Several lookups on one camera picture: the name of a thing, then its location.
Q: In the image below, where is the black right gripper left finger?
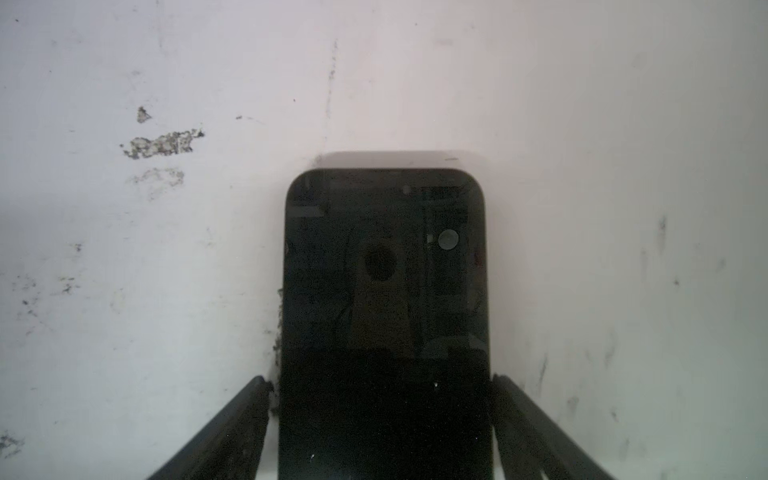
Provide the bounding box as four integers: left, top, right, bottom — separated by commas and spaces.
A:
151, 376, 273, 480

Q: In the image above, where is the black phone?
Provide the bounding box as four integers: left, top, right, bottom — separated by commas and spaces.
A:
278, 169, 493, 479

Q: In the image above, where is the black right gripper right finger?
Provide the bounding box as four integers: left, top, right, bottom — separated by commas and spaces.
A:
490, 375, 612, 480

